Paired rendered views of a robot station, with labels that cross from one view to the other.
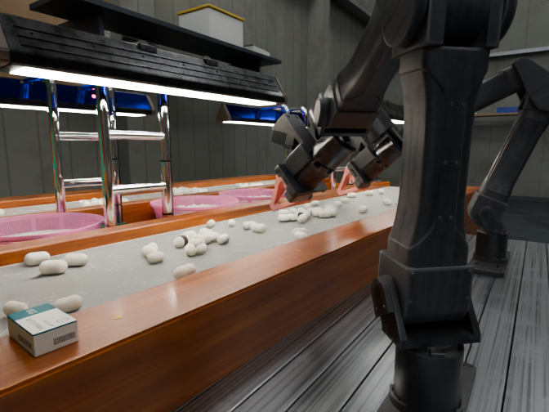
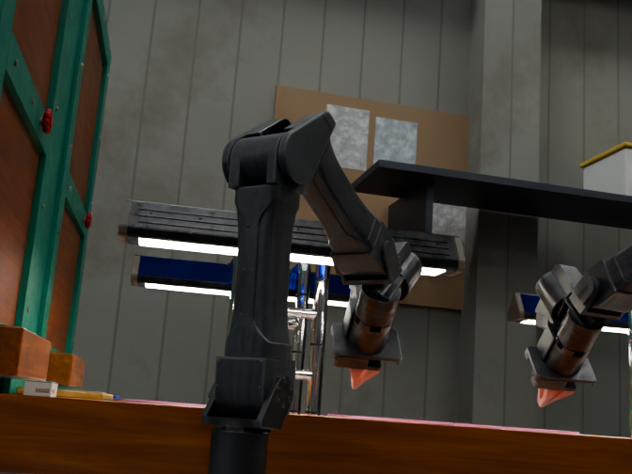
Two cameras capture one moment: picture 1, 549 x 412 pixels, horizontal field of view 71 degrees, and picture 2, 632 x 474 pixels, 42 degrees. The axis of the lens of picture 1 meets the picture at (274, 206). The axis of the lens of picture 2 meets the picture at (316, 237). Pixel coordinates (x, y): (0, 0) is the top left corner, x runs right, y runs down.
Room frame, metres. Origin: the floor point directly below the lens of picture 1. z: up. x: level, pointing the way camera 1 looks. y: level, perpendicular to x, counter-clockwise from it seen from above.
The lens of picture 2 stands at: (-0.29, -0.82, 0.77)
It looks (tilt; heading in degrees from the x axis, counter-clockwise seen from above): 12 degrees up; 42
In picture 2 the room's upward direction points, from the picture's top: 4 degrees clockwise
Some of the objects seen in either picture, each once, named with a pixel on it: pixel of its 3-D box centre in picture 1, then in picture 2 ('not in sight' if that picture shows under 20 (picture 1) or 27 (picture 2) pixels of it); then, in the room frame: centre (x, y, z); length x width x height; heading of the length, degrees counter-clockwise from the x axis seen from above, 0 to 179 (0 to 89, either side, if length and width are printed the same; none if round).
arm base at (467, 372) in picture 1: (426, 373); (237, 464); (0.35, -0.15, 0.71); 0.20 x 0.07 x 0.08; 145
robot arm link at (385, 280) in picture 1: (423, 307); (245, 402); (0.36, -0.15, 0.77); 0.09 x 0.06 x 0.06; 99
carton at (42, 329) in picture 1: (42, 327); (40, 388); (0.32, 0.21, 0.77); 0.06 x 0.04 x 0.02; 52
